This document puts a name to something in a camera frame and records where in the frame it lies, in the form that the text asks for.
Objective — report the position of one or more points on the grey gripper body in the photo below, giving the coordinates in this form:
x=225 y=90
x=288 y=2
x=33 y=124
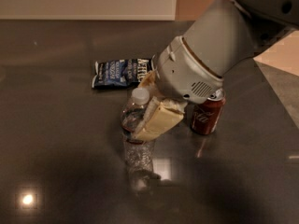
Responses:
x=184 y=73

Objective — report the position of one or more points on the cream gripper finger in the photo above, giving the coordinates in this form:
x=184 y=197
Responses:
x=160 y=116
x=149 y=83

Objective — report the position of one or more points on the clear plastic water bottle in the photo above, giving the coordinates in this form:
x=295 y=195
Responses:
x=137 y=150

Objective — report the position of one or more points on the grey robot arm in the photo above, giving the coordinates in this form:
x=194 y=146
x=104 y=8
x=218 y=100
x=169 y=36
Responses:
x=231 y=31

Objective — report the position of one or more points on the blue Kettle chip bag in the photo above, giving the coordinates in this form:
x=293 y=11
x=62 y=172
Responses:
x=121 y=73

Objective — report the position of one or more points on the red Coca-Cola can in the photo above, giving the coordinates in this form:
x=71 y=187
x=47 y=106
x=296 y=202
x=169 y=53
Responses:
x=206 y=115

